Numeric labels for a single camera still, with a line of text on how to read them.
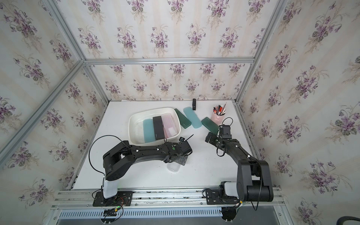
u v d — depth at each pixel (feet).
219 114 3.25
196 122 3.43
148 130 3.31
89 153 1.49
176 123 3.34
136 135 3.24
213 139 2.67
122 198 2.37
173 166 2.75
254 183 1.37
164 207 2.35
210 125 3.40
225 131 2.32
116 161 1.57
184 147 2.27
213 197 2.40
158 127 3.34
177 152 2.20
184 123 3.38
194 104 3.76
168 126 3.28
